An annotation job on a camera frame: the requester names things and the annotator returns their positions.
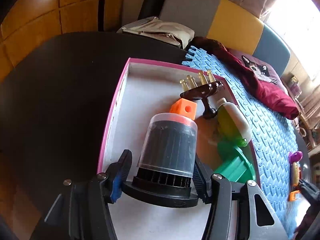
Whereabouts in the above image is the pink shallow cardboard box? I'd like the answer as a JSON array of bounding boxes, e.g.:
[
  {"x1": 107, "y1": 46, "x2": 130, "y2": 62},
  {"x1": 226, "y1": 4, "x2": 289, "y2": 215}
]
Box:
[{"x1": 96, "y1": 57, "x2": 261, "y2": 240}]

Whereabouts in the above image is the orange plastic clip piece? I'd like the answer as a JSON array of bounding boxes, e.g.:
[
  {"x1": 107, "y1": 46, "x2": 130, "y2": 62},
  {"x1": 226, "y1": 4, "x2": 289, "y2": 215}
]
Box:
[{"x1": 289, "y1": 190, "x2": 300, "y2": 202}]

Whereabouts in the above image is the wooden desk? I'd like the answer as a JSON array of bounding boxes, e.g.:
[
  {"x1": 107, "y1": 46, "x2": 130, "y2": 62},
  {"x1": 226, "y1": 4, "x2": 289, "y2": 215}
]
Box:
[{"x1": 300, "y1": 95, "x2": 319, "y2": 157}]

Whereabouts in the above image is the black padded massage table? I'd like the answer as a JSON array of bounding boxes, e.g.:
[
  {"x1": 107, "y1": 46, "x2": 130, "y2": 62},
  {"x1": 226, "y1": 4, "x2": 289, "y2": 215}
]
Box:
[{"x1": 1, "y1": 32, "x2": 185, "y2": 224}]

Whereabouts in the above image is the beige folded cloth bag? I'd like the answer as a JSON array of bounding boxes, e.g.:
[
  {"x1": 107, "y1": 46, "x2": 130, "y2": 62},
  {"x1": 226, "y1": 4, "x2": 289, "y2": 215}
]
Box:
[{"x1": 117, "y1": 17, "x2": 195, "y2": 49}]

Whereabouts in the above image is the magenta plastic suction toy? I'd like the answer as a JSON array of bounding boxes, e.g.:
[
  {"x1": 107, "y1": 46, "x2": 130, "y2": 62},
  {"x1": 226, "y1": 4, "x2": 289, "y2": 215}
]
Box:
[{"x1": 289, "y1": 151, "x2": 303, "y2": 164}]

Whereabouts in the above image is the white green soap dispenser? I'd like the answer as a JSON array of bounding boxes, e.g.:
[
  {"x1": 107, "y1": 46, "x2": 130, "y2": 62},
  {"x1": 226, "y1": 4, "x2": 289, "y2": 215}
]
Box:
[{"x1": 216, "y1": 98, "x2": 252, "y2": 147}]

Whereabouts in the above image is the brown scalp massager comb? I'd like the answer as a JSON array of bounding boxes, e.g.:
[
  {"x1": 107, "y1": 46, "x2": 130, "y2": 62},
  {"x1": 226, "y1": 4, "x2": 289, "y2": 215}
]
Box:
[{"x1": 179, "y1": 70, "x2": 223, "y2": 120}]

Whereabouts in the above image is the dark red blanket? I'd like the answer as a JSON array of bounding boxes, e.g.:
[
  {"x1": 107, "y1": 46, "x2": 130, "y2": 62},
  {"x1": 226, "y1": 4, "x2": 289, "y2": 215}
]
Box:
[{"x1": 190, "y1": 37, "x2": 299, "y2": 120}]

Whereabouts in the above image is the purple cat pillow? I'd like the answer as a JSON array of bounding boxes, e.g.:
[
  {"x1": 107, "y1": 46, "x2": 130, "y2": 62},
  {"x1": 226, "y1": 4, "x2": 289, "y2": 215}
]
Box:
[{"x1": 228, "y1": 49, "x2": 285, "y2": 90}]

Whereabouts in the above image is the grey yellow blue headboard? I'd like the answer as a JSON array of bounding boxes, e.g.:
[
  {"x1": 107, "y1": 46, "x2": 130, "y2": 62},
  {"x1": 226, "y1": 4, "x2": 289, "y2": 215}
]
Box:
[{"x1": 159, "y1": 0, "x2": 291, "y2": 75}]

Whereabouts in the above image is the orange cube block toy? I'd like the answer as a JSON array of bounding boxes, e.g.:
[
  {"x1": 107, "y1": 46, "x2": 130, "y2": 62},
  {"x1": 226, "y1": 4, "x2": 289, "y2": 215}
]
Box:
[{"x1": 169, "y1": 98, "x2": 197, "y2": 121}]

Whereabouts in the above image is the green plastic spool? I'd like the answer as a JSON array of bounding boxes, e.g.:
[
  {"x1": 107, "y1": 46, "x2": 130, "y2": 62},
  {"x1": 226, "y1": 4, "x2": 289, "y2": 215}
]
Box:
[{"x1": 215, "y1": 141, "x2": 256, "y2": 183}]

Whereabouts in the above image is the pink gift box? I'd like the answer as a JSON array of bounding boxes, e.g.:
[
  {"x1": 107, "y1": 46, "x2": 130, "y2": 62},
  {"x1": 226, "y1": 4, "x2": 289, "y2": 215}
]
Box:
[{"x1": 289, "y1": 76, "x2": 302, "y2": 98}]

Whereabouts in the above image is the blue foam puzzle mat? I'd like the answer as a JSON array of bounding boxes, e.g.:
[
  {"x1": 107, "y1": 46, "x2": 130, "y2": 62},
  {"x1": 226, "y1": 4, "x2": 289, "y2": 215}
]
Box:
[{"x1": 182, "y1": 46, "x2": 311, "y2": 239}]

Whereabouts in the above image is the black lens with clear cap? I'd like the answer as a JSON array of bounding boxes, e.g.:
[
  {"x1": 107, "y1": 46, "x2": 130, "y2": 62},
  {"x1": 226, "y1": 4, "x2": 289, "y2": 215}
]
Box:
[{"x1": 122, "y1": 113, "x2": 198, "y2": 208}]

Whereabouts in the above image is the wooden wardrobe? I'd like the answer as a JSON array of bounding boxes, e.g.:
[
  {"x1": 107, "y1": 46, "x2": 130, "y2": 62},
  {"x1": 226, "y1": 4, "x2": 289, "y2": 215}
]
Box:
[{"x1": 0, "y1": 0, "x2": 128, "y2": 230}]

